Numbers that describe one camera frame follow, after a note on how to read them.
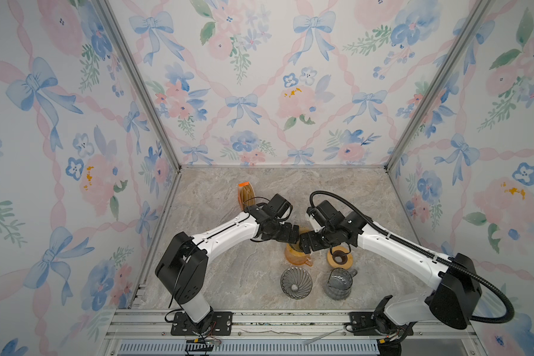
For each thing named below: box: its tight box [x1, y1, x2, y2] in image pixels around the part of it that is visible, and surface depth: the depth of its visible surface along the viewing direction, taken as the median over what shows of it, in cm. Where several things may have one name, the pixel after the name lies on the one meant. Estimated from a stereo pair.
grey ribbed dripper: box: [280, 267, 313, 301], surface depth 80 cm
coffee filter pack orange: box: [237, 180, 256, 212], surface depth 101 cm
